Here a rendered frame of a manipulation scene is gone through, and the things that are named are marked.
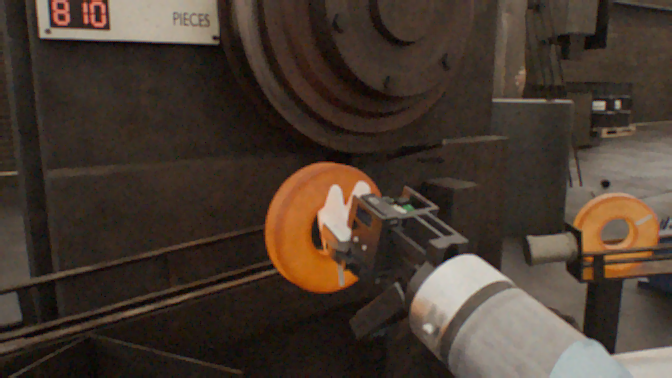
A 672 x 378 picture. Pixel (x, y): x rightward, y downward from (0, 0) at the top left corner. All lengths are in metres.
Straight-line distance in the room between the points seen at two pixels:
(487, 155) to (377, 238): 0.77
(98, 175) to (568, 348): 0.65
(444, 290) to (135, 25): 0.62
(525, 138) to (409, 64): 2.73
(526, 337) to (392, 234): 0.16
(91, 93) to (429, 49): 0.52
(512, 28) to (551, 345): 4.82
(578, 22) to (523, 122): 5.46
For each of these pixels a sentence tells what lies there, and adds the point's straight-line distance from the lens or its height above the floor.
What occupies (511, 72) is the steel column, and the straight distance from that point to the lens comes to 5.16.
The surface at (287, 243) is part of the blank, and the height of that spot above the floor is 0.82.
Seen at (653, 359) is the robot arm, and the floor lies 0.76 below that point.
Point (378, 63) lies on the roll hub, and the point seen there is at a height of 1.03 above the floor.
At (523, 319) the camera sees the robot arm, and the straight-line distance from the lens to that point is 0.42.
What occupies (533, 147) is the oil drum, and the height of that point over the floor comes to 0.60.
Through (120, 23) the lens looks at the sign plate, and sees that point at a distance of 0.87.
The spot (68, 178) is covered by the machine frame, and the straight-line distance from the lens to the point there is 0.82.
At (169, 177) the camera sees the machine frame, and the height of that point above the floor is 0.85.
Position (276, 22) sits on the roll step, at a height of 1.08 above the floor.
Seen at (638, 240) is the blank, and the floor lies 0.70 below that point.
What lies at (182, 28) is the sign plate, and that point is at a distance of 0.89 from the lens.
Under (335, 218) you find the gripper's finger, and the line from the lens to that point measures 0.58.
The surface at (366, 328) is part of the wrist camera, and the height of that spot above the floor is 0.75.
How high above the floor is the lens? 1.00
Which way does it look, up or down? 11 degrees down
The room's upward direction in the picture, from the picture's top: straight up
